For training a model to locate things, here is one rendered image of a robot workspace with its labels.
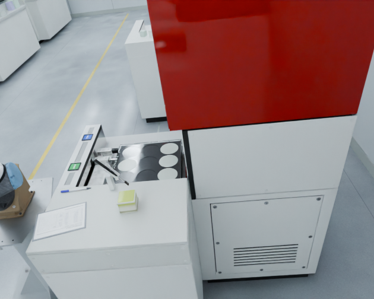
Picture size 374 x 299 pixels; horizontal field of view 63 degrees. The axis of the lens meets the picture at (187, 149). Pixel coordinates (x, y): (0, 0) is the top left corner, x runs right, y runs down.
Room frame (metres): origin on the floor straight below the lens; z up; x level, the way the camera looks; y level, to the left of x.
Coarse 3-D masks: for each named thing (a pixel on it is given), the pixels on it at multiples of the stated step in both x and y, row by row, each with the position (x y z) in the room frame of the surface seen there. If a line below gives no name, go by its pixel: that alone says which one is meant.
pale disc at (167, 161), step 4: (164, 156) 1.30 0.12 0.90; (168, 156) 1.29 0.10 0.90; (172, 156) 1.29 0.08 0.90; (160, 160) 1.27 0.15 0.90; (164, 160) 1.26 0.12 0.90; (168, 160) 1.26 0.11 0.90; (172, 160) 1.25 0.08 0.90; (176, 160) 1.25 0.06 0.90; (160, 164) 1.23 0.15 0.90; (164, 164) 1.23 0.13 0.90; (168, 164) 1.22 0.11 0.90; (172, 164) 1.22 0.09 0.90
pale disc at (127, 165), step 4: (124, 160) 1.31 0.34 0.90; (128, 160) 1.30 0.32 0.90; (132, 160) 1.30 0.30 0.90; (120, 164) 1.28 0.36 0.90; (124, 164) 1.27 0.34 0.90; (128, 164) 1.27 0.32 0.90; (132, 164) 1.26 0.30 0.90; (136, 164) 1.26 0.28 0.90; (120, 168) 1.24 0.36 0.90; (124, 168) 1.24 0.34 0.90; (128, 168) 1.23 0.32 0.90; (132, 168) 1.23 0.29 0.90
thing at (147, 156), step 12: (144, 144) 1.43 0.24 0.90; (156, 144) 1.42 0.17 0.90; (180, 144) 1.39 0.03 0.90; (120, 156) 1.35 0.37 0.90; (132, 156) 1.34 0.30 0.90; (144, 156) 1.32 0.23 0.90; (156, 156) 1.31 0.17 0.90; (144, 168) 1.22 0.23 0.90; (156, 168) 1.20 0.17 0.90; (120, 180) 1.15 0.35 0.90; (132, 180) 1.14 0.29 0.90; (144, 180) 1.13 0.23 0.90
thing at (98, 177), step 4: (100, 156) 1.40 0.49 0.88; (104, 156) 1.40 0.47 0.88; (112, 156) 1.40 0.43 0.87; (104, 164) 1.32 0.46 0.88; (96, 168) 1.29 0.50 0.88; (100, 168) 1.29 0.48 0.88; (96, 172) 1.26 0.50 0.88; (100, 172) 1.26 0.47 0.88; (104, 172) 1.25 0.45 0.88; (92, 176) 1.23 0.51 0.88; (96, 176) 1.23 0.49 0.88; (100, 176) 1.23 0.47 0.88; (104, 176) 1.22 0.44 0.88; (92, 180) 1.20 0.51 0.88; (96, 180) 1.20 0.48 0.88; (100, 180) 1.19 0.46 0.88; (104, 180) 1.20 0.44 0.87; (88, 184) 1.18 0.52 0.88; (92, 184) 1.17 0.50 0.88; (96, 184) 1.17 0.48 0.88; (100, 184) 1.16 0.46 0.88; (104, 184) 1.18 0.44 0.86
